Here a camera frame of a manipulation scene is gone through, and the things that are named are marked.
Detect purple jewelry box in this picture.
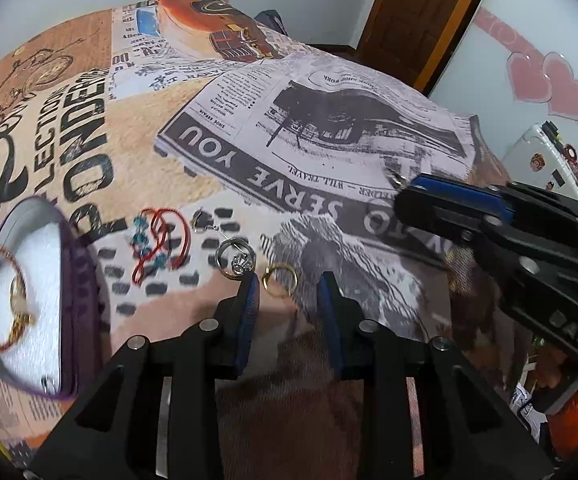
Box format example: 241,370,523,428
0,196,104,402

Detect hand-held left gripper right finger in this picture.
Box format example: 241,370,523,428
317,271,556,480

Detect red woven bracelet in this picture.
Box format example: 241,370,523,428
0,242,32,354

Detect silver ring with stone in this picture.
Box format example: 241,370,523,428
215,237,256,279

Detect dark bag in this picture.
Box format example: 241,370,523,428
254,9,290,37

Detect plain gold ring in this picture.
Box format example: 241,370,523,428
261,263,299,297

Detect pink heart wall decoration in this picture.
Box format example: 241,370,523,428
474,7,578,142

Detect silver stud earring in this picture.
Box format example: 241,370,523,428
191,209,231,242

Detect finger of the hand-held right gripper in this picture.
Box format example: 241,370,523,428
409,174,578,227
393,186,506,249

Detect white suitcase with stickers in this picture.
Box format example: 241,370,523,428
500,122,578,207

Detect red cord bracelet blue beads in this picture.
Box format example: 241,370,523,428
128,207,193,287

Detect brown wooden door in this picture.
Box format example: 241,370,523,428
355,0,496,97

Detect newspaper printed blanket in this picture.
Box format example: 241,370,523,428
0,0,522,480

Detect gold ring with charm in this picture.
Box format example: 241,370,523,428
8,280,38,337

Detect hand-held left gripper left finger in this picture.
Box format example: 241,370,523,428
22,274,261,480

